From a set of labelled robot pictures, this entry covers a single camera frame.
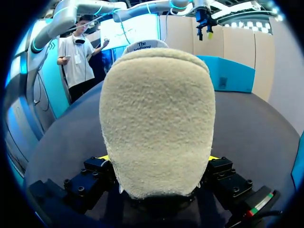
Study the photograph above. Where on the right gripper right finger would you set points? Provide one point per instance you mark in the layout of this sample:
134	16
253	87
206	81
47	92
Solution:
225	177

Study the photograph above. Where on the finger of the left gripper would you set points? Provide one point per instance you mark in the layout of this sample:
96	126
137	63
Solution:
209	33
200	34

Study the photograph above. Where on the teal box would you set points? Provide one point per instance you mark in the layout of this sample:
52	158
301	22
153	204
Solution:
298	166
230	76

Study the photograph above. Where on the beige fuzzy shoe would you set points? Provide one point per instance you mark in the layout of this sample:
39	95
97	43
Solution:
156	123

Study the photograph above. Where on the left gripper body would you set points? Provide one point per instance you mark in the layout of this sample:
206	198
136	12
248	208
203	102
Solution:
203	17

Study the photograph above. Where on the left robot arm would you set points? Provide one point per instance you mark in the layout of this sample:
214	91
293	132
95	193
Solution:
71	14

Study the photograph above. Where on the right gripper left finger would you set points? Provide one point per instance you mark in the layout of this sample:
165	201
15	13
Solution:
86	180

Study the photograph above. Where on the person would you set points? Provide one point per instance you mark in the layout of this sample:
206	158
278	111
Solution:
77	61

